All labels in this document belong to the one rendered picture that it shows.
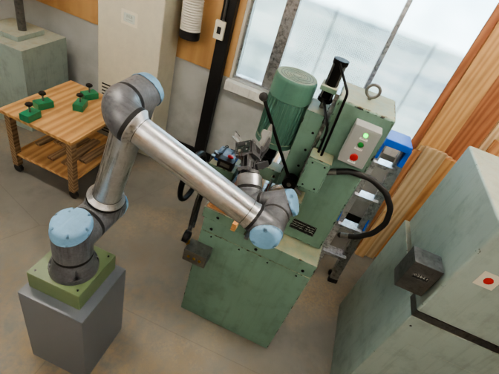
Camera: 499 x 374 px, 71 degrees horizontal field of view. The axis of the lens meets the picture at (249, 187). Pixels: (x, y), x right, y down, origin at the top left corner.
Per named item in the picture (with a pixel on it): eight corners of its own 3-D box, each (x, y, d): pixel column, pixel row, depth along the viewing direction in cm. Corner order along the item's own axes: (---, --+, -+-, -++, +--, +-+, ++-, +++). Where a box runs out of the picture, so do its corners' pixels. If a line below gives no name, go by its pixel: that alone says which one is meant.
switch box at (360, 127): (338, 152, 139) (356, 117, 129) (362, 162, 138) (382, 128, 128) (336, 159, 134) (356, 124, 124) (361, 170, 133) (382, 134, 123)
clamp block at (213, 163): (216, 162, 189) (220, 149, 184) (239, 173, 188) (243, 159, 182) (205, 176, 178) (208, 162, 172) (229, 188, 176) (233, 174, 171)
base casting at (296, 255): (233, 181, 207) (237, 169, 201) (324, 221, 201) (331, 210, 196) (200, 228, 172) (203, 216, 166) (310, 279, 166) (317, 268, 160)
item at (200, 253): (188, 247, 183) (191, 237, 178) (209, 257, 182) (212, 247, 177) (180, 259, 177) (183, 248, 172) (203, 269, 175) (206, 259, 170)
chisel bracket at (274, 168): (253, 168, 174) (258, 154, 169) (279, 179, 173) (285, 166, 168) (249, 176, 168) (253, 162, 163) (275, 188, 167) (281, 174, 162)
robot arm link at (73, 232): (41, 256, 135) (36, 224, 125) (73, 228, 149) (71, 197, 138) (76, 272, 134) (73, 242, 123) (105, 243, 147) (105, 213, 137)
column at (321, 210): (288, 205, 189) (345, 80, 145) (327, 222, 187) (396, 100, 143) (277, 231, 172) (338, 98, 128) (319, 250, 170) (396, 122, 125)
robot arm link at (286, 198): (296, 225, 111) (260, 228, 116) (303, 205, 120) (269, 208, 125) (288, 201, 107) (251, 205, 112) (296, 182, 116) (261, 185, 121)
